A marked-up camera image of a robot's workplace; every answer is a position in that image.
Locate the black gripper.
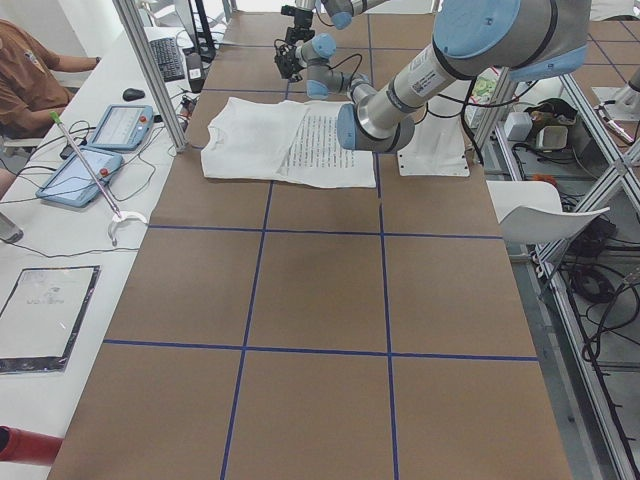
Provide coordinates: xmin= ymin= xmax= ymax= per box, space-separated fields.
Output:
xmin=274 ymin=42 xmax=303 ymax=81
xmin=280 ymin=5 xmax=315 ymax=45

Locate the white long-sleeve printed shirt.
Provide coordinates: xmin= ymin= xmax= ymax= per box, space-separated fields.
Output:
xmin=201 ymin=97 xmax=376 ymax=189

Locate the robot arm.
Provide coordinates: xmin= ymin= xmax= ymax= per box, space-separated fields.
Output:
xmin=275 ymin=0 xmax=591 ymax=153
xmin=274 ymin=1 xmax=376 ymax=103

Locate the black keyboard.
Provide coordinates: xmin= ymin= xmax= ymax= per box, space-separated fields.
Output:
xmin=149 ymin=37 xmax=185 ymax=82

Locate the black computer mouse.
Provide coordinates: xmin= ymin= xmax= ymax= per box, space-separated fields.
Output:
xmin=122 ymin=88 xmax=146 ymax=102

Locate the blue teach pendant far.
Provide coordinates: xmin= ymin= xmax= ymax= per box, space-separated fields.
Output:
xmin=88 ymin=104 xmax=154 ymax=152

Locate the blue teach pendant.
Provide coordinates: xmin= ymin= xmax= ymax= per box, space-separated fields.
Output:
xmin=36 ymin=146 xmax=123 ymax=208
xmin=88 ymin=104 xmax=154 ymax=152

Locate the metal reacher grabber tool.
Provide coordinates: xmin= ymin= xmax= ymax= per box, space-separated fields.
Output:
xmin=49 ymin=110 xmax=148 ymax=247

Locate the blue teach pendant near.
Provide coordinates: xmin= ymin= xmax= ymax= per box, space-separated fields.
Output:
xmin=36 ymin=146 xmax=123 ymax=208

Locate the person in brown shirt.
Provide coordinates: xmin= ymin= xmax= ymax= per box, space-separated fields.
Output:
xmin=1 ymin=20 xmax=101 ymax=139

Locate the white chair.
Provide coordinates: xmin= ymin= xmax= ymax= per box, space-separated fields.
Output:
xmin=486 ymin=180 xmax=610 ymax=245

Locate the red cylinder object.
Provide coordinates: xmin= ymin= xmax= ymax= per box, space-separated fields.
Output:
xmin=1 ymin=426 xmax=63 ymax=466

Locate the aluminium frame post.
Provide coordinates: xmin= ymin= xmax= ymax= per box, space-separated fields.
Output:
xmin=112 ymin=0 xmax=187 ymax=153

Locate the black cable on desk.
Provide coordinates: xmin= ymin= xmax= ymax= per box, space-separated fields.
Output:
xmin=0 ymin=119 xmax=174 ymax=260

